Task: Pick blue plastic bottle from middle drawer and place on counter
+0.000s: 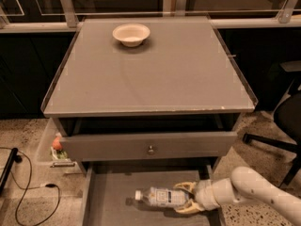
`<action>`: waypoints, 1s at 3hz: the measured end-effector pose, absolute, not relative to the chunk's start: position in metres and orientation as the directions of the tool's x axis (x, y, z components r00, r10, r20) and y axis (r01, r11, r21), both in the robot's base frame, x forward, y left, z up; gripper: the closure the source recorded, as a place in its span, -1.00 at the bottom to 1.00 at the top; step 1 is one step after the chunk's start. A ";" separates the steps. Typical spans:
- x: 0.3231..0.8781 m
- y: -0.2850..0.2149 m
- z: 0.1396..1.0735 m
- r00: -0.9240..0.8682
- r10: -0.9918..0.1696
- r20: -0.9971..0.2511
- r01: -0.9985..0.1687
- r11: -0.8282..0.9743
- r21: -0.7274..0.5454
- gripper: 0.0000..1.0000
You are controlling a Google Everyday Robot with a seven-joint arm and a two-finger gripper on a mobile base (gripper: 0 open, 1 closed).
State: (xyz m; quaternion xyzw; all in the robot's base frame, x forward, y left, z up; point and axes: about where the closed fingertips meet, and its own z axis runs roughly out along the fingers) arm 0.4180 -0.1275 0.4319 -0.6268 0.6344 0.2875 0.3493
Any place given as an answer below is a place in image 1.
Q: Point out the round metal drawer knob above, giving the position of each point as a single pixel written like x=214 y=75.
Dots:
x=150 y=150

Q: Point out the green white packet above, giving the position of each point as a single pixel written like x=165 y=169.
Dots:
x=58 y=154

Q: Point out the grey drawer cabinet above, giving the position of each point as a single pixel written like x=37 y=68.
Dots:
x=181 y=79

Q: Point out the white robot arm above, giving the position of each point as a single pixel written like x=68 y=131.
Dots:
x=245 y=185

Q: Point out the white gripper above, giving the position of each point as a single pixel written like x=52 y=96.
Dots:
x=203 y=193

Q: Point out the clear plastic water bottle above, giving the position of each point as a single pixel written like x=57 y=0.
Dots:
x=162 y=197

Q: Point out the grey top drawer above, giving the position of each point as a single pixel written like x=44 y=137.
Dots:
x=135 y=146

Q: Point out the left metal railing bracket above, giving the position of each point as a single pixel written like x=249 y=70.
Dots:
x=69 y=13

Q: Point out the grey middle drawer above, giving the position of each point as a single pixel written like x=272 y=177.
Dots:
x=109 y=196

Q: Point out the right metal railing bracket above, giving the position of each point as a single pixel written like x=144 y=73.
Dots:
x=286 y=12

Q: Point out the orange toy fruit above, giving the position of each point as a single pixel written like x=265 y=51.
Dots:
x=56 y=144

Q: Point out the grey drawer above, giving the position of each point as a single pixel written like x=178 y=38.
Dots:
x=135 y=146
x=109 y=196

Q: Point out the black metal stand leg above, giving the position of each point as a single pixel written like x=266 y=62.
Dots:
x=12 y=158

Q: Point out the white paper bowl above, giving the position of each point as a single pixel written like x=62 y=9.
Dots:
x=131 y=35

